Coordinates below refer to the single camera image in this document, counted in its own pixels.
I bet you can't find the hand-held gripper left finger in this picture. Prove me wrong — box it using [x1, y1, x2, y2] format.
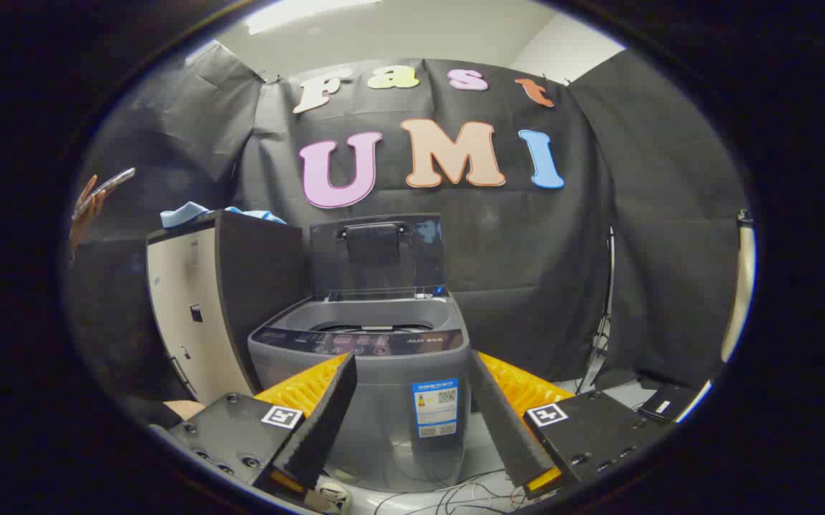
[168, 352, 358, 501]

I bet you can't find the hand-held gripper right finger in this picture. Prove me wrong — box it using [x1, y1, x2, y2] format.
[468, 350, 660, 500]

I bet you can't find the grey washing machine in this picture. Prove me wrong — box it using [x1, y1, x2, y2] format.
[247, 293, 472, 494]

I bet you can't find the dark washing machine lid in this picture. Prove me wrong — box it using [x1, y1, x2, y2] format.
[309, 213, 449, 300]

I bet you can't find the light blue garment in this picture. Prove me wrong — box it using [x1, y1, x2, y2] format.
[160, 202, 288, 230]

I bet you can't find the white shoe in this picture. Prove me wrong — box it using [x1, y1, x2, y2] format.
[312, 478, 353, 514]

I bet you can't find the dark cabinet with beige door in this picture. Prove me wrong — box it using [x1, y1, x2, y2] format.
[145, 209, 307, 405]

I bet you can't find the thin light stand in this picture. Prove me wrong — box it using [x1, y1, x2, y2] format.
[573, 227, 617, 394]

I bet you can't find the flat black box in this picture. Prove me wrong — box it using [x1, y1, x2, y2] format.
[638, 384, 699, 423]

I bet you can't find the black backdrop cloth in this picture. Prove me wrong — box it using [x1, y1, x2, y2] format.
[69, 43, 749, 391]

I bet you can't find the white pole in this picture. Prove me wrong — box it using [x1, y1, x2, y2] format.
[720, 207, 756, 364]

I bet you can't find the smartphone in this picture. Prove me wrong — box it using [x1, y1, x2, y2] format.
[73, 167, 137, 221]

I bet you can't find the ceiling light panel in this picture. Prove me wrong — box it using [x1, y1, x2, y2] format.
[244, 0, 385, 35]

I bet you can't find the tangle of thin cables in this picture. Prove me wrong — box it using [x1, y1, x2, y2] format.
[373, 469, 528, 515]

